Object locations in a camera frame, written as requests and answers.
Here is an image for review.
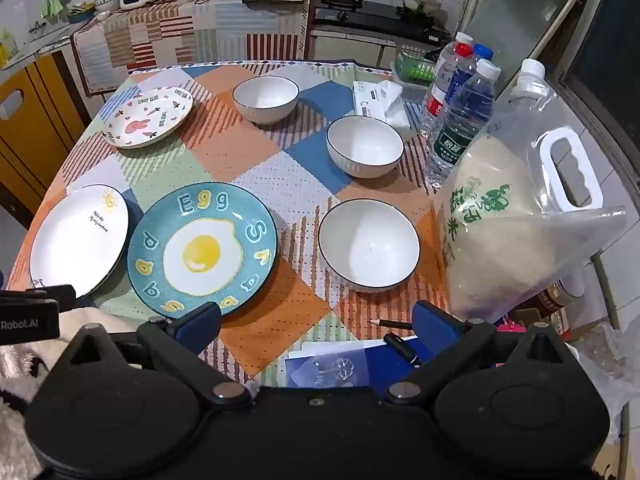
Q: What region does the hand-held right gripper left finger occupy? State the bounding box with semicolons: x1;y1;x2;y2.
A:
65;301;251;406

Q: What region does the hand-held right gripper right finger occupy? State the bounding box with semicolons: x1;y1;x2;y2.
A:
382;300;571;406

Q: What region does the teal fried egg plate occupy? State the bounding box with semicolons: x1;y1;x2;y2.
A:
126;182;279;319

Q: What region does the white plate with sun print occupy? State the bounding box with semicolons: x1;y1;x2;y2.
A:
29;184;130;300

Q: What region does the white bowl with black rim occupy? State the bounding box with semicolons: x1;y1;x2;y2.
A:
326;115;405;179
318;198;421;294
232;76;300;125

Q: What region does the rabbit print plate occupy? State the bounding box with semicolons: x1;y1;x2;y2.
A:
102;86;194;149

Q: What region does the black pen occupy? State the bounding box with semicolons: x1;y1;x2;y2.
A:
382;334;422;366

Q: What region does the blue folder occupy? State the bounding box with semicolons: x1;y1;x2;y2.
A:
285;337;426;389

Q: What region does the brown jar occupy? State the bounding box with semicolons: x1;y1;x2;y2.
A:
545;280;586;311

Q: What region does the patchwork tablecloth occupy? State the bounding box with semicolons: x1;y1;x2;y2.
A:
10;60;501;391

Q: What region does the clear plastic bag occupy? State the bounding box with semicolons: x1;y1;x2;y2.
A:
570;320;640;416

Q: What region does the yellow cabinet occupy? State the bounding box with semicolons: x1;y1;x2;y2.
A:
0;52;91;201

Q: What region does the green label water bottle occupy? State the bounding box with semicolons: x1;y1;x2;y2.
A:
425;58;502;188

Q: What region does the white tissue pack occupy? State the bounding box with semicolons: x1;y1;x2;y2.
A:
351;80;411;128

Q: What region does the red cap water bottle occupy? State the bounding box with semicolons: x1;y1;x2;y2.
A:
420;42;476;138

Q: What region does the green plastic container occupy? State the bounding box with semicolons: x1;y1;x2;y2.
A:
391;47;438;103

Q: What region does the blue cap water bottle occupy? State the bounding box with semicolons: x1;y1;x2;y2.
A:
445;44;495;111

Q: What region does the white cap water bottle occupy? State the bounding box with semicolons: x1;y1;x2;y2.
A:
434;32;474;86

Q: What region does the patchwork counter cloth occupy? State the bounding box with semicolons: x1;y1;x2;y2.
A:
70;0;313;96

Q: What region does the black gas stove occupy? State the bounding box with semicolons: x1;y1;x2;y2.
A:
314;0;451;43

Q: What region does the pot with glass lid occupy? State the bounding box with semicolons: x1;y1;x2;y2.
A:
402;0;443;23

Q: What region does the clear rice bag with handle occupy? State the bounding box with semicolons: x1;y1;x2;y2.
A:
432;58;627;323

